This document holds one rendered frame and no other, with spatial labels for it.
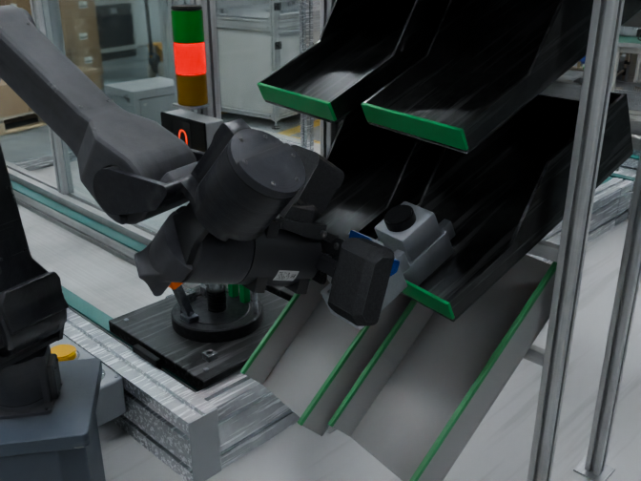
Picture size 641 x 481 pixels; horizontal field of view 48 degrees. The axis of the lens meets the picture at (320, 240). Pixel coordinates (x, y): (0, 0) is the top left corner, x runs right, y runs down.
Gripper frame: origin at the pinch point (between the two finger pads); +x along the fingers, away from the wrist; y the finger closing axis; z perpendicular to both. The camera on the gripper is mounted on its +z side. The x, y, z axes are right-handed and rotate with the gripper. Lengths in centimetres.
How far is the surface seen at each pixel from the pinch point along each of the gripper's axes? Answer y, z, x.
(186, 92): 62, 9, 13
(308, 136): 142, 1, 99
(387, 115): 3.4, 12.7, 3.2
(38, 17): 119, 16, 4
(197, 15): 61, 21, 12
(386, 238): 2.9, 1.3, 6.6
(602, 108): -9.3, 17.6, 16.5
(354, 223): 13.4, 0.2, 11.5
